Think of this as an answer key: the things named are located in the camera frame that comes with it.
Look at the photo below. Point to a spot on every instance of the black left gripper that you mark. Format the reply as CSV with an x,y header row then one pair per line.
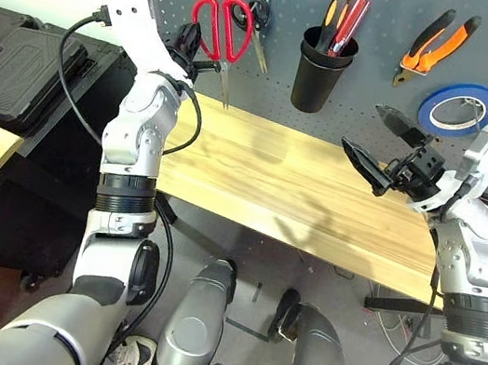
x,y
184,65

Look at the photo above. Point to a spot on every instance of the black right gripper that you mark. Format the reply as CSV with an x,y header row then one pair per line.
x,y
421,171

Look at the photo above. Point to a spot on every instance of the orange black pliers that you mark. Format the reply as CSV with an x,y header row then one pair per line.
x,y
423,63

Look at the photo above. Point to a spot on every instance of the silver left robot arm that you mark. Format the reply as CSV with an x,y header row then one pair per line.
x,y
139,135

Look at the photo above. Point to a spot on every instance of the dark grey pegboard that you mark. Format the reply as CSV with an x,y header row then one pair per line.
x,y
380,50

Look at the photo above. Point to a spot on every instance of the blue tape roll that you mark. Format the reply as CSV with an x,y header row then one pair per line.
x,y
424,112

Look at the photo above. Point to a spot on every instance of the black cup holder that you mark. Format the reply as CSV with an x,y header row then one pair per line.
x,y
312,90

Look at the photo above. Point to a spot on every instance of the metal peg hook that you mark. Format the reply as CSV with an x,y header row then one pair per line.
x,y
473,114

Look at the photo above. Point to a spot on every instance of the black table foot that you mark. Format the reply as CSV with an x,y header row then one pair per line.
x,y
392,304

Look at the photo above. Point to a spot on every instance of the black table leg brace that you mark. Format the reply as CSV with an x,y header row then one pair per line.
x,y
168,211

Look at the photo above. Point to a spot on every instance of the large black ribbed case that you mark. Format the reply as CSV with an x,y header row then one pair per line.
x,y
17,72

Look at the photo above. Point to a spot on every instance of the silver right robot leg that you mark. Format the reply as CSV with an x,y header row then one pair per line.
x,y
319,347

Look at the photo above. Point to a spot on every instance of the silver robot leg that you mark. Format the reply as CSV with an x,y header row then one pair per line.
x,y
193,320
319,347

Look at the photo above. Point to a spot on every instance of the silver left robot leg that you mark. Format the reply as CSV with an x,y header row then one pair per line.
x,y
193,320

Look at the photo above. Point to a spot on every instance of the grey white sneaker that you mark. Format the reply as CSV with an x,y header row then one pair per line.
x,y
130,356

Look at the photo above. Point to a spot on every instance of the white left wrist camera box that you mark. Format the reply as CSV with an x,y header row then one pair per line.
x,y
131,16

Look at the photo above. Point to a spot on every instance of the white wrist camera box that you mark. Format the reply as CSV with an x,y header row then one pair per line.
x,y
485,154
131,16

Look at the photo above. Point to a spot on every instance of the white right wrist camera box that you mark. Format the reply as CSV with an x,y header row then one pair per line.
x,y
485,154

